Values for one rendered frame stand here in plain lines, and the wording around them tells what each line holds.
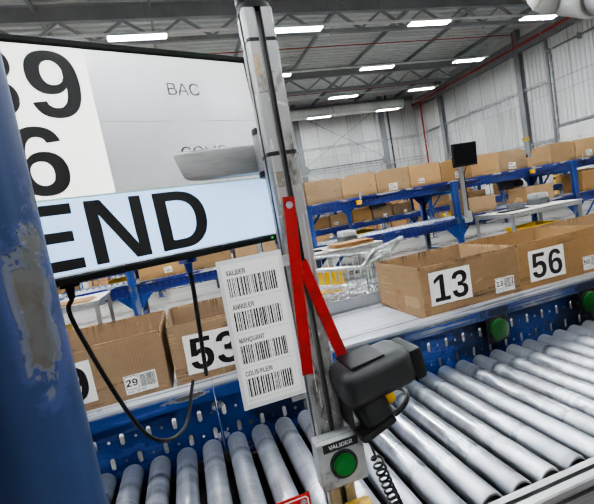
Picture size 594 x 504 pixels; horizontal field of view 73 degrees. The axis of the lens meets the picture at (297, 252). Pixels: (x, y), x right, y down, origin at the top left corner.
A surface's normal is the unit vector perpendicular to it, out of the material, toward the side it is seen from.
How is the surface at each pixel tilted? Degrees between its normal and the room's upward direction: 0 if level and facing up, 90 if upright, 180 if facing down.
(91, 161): 86
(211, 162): 90
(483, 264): 90
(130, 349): 90
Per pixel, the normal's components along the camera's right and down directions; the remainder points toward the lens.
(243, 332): 0.28, 0.04
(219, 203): 0.57, -0.10
